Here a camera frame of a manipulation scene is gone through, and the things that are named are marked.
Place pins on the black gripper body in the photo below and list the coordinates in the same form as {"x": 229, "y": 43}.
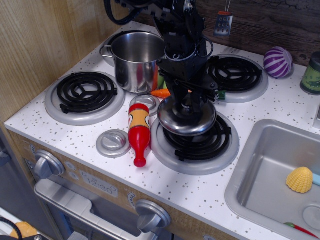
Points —
{"x": 191, "y": 73}

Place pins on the grey stovetop knob middle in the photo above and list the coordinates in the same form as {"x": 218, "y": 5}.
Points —
{"x": 150, "y": 101}

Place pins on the front right stove burner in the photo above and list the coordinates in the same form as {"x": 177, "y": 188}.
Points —
{"x": 200, "y": 155}

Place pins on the green toy vegetable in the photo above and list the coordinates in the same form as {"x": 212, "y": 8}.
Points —
{"x": 161, "y": 82}

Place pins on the steel cooking pot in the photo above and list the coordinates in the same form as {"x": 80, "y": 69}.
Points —
{"x": 135, "y": 58}

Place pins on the grey oven door handle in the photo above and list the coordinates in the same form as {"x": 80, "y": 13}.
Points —
{"x": 79, "y": 208}

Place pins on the right oven knob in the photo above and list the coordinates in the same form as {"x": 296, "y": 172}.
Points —
{"x": 151, "y": 216}

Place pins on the orange toy carrot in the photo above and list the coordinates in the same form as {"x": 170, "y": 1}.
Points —
{"x": 165, "y": 93}

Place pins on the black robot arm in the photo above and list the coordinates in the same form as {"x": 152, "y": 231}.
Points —
{"x": 177, "y": 21}

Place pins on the green toy can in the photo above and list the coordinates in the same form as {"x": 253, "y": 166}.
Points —
{"x": 310, "y": 82}

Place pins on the red toy chili pepper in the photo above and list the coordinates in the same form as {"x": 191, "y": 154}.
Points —
{"x": 292, "y": 225}

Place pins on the grey stovetop knob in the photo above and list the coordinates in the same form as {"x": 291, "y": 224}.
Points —
{"x": 150, "y": 101}
{"x": 113, "y": 143}

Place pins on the light blue toy item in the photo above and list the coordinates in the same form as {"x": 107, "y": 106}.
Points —
{"x": 315, "y": 177}

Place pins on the hanging toy spatula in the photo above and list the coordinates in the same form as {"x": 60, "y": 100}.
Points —
{"x": 224, "y": 21}

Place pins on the oven knob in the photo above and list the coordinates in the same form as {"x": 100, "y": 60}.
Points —
{"x": 47, "y": 165}
{"x": 151, "y": 216}

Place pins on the back left stove burner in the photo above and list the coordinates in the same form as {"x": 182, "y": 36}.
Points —
{"x": 106, "y": 52}

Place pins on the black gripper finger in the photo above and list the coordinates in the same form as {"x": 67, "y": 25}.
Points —
{"x": 179, "y": 96}
{"x": 199, "y": 101}

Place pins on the orange object with black cable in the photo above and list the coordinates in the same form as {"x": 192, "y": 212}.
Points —
{"x": 21, "y": 231}

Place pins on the steel pot lid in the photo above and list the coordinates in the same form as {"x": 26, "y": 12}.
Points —
{"x": 182, "y": 120}

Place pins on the stove burner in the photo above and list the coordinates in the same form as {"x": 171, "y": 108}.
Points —
{"x": 106, "y": 52}
{"x": 239, "y": 80}
{"x": 200, "y": 155}
{"x": 84, "y": 98}

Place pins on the red toy ketchup bottle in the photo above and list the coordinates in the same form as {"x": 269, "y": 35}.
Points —
{"x": 139, "y": 132}

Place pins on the metal sink basin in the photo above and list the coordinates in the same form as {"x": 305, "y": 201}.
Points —
{"x": 257, "y": 190}

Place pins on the front left stove burner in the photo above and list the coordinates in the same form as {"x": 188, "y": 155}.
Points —
{"x": 84, "y": 98}

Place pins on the yellow toy corn piece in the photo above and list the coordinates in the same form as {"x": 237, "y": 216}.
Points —
{"x": 300, "y": 180}

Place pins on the left oven knob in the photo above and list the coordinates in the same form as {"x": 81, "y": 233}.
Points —
{"x": 47, "y": 165}

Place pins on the back right stove burner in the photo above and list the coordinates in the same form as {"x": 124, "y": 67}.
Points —
{"x": 239, "y": 80}

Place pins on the grey stovetop knob front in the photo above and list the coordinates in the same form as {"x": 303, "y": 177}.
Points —
{"x": 113, "y": 143}

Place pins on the purple striped toy onion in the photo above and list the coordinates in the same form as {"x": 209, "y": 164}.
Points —
{"x": 278, "y": 62}

